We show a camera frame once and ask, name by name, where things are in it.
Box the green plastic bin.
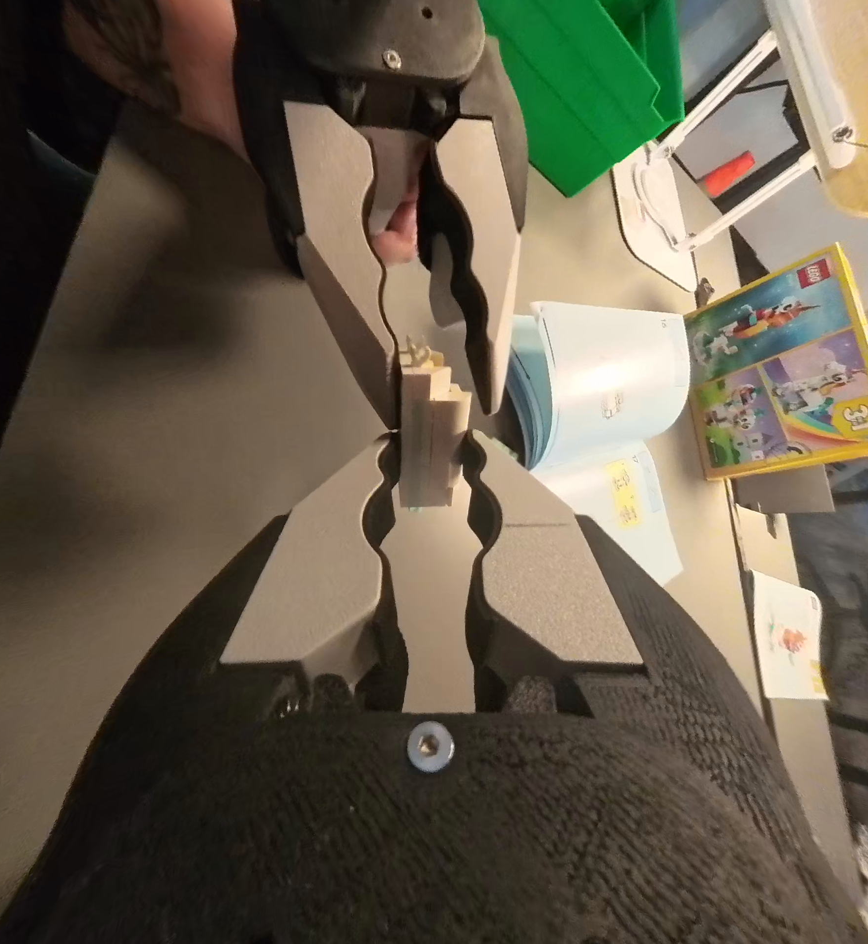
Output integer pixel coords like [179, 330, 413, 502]
[478, 0, 687, 199]

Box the person's dark clothing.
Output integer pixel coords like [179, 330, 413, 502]
[0, 0, 125, 532]

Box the leaflet with orange figure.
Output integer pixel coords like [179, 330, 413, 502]
[750, 569, 832, 700]

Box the wooden book stand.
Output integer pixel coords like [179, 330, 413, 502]
[632, 0, 868, 253]

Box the white lego build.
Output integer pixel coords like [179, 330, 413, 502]
[399, 334, 473, 510]

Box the person's left forearm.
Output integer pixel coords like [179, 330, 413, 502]
[61, 0, 247, 148]

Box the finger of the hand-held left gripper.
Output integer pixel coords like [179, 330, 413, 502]
[415, 118, 528, 416]
[284, 99, 400, 430]

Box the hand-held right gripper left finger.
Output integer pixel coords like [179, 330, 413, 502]
[220, 430, 410, 709]

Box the person's left hand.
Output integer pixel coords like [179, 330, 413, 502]
[370, 184, 425, 264]

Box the grey laptop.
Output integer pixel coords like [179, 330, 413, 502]
[729, 465, 838, 516]

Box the open light blue instruction booklet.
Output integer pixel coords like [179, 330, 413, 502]
[506, 301, 692, 585]

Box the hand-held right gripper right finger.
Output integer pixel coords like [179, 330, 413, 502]
[462, 431, 646, 709]

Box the yellow lego box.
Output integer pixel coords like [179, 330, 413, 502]
[683, 243, 868, 482]

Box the red object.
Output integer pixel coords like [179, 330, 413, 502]
[705, 150, 756, 197]

